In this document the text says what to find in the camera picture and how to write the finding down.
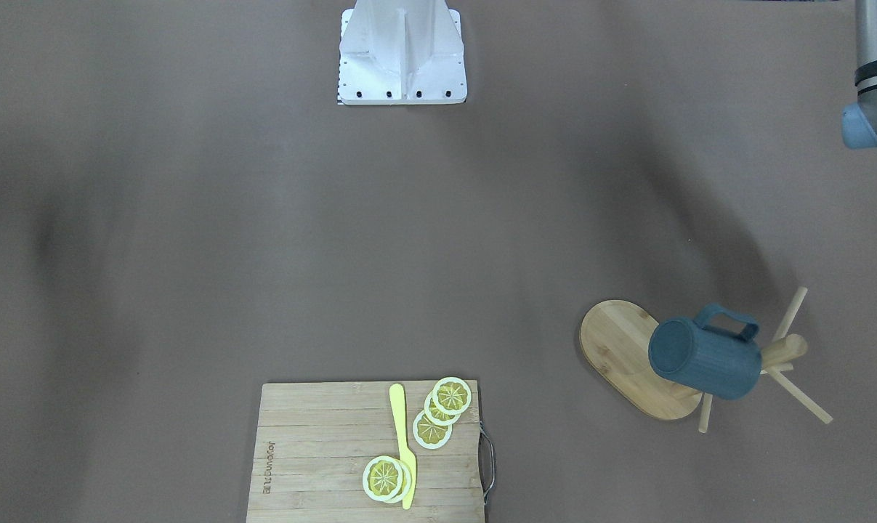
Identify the blue mug with green inside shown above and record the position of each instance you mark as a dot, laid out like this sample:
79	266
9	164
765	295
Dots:
714	352

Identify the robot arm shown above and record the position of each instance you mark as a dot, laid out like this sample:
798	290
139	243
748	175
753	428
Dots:
859	119

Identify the wooden cup storage rack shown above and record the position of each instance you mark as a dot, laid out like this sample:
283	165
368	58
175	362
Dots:
614	338

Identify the middle lemon slice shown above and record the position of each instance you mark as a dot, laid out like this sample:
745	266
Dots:
435	415

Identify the yellow plastic knife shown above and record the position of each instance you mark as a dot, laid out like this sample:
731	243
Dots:
397	402

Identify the lemon slice near knife tip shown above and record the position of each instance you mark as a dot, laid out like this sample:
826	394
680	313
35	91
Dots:
387	480

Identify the wooden cutting board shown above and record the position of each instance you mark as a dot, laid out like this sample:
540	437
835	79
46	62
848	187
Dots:
313	441

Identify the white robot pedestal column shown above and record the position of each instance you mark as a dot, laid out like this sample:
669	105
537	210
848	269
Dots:
401	53

